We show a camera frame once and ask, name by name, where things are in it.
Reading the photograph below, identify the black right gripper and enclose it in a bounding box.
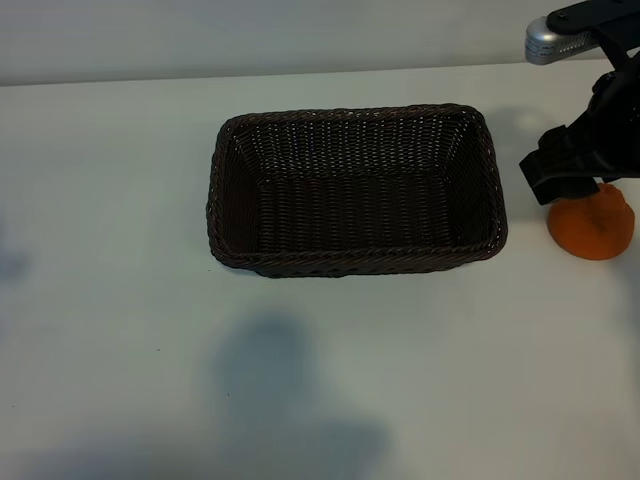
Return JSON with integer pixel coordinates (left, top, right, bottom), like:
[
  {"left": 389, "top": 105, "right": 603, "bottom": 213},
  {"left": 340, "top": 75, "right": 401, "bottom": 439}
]
[{"left": 518, "top": 47, "right": 640, "bottom": 205}]

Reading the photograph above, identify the orange fruit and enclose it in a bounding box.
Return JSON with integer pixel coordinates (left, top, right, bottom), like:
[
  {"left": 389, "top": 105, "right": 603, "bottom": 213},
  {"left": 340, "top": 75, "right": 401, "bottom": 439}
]
[{"left": 547, "top": 182, "right": 636, "bottom": 260}]

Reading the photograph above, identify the dark brown wicker basket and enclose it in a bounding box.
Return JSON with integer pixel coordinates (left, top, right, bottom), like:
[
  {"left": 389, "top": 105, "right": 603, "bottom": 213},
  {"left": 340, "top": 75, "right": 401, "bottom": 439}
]
[{"left": 204, "top": 103, "right": 510, "bottom": 280}]

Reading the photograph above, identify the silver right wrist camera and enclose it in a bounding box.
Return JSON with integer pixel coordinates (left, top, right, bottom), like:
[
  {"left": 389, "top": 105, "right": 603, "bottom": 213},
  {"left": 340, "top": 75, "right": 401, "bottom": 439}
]
[{"left": 523, "top": 17, "right": 599, "bottom": 65}]

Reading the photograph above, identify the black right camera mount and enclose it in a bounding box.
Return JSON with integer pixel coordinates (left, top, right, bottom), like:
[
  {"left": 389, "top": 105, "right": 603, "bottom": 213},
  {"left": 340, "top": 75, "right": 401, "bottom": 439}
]
[{"left": 544, "top": 0, "right": 640, "bottom": 71}]

